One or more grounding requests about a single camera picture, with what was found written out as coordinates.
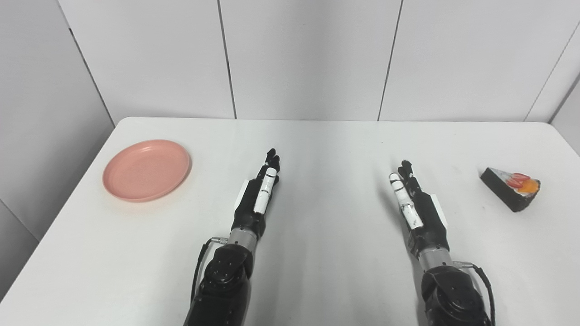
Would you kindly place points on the pink round plate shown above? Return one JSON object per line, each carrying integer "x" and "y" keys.
{"x": 146, "y": 171}

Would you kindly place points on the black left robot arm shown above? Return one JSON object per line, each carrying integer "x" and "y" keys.
{"x": 224, "y": 285}

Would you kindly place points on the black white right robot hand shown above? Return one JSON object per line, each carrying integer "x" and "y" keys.
{"x": 428, "y": 222}

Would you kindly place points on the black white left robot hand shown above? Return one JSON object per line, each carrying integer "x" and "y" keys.
{"x": 249, "y": 208}

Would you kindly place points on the chocolate cake slice with fruit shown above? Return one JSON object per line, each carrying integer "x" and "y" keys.
{"x": 505, "y": 190}

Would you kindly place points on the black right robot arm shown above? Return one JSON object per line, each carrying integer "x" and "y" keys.
{"x": 453, "y": 294}

